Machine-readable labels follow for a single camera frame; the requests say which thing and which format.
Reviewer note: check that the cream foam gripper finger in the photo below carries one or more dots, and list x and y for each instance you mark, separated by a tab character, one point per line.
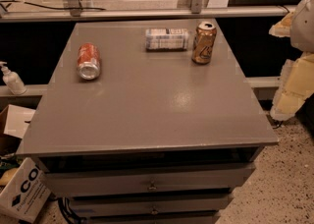
296	85
282	28

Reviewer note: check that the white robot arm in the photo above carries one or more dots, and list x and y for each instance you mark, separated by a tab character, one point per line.
302	27

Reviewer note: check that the gold soda can upright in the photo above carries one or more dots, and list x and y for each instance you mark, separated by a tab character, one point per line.
204	42

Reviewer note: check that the white blue can lying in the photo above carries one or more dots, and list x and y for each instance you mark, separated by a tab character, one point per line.
166	38

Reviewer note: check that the orange soda can lying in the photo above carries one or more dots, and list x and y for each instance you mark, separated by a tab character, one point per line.
88	63

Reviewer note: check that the grey drawer cabinet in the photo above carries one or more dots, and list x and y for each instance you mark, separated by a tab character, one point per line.
154	139

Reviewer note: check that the white pump bottle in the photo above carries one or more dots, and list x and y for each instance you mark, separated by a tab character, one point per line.
12	80

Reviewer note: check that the brown open cardboard box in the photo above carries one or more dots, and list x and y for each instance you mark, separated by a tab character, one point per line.
14	121

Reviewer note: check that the white printed cardboard box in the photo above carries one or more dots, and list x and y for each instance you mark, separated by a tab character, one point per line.
25	194

